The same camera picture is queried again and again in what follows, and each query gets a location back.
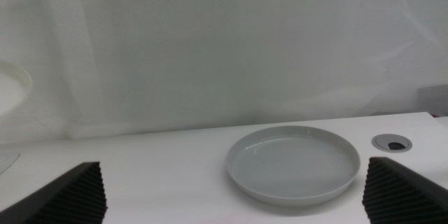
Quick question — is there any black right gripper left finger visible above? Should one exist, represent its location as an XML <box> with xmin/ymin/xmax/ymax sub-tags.
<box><xmin>0</xmin><ymin>161</ymin><xmax>109</xmax><ymax>224</ymax></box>

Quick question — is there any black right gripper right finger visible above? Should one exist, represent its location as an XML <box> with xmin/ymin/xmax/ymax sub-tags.
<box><xmin>362</xmin><ymin>157</ymin><xmax>448</xmax><ymax>224</ymax></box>

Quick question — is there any grey shallow bowl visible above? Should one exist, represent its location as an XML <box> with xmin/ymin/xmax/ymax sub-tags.
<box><xmin>225</xmin><ymin>125</ymin><xmax>361</xmax><ymax>207</ymax></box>

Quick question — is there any cream white shallow bowl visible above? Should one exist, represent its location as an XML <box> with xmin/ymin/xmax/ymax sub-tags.
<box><xmin>0</xmin><ymin>61</ymin><xmax>33</xmax><ymax>118</ymax></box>

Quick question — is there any white backdrop curtain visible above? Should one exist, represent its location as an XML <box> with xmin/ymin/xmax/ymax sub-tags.
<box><xmin>0</xmin><ymin>0</ymin><xmax>448</xmax><ymax>145</ymax></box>

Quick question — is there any round grey cable grommet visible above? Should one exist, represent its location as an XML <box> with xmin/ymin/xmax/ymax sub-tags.
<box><xmin>371</xmin><ymin>133</ymin><xmax>413</xmax><ymax>154</ymax></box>

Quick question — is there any silver rectangular table cable hatch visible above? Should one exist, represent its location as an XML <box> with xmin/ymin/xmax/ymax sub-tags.
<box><xmin>0</xmin><ymin>152</ymin><xmax>21</xmax><ymax>175</ymax></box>

